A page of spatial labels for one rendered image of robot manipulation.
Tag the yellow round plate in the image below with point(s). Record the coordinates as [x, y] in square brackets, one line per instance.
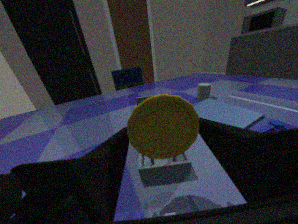
[163, 126]

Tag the grey cylinder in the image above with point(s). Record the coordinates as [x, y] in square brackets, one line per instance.
[203, 90]

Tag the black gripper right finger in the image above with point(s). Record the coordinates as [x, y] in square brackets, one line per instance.
[253, 160]

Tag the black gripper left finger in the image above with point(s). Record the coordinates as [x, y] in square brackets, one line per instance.
[97, 176]

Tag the grey dish rack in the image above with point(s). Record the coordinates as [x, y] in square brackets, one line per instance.
[149, 168]

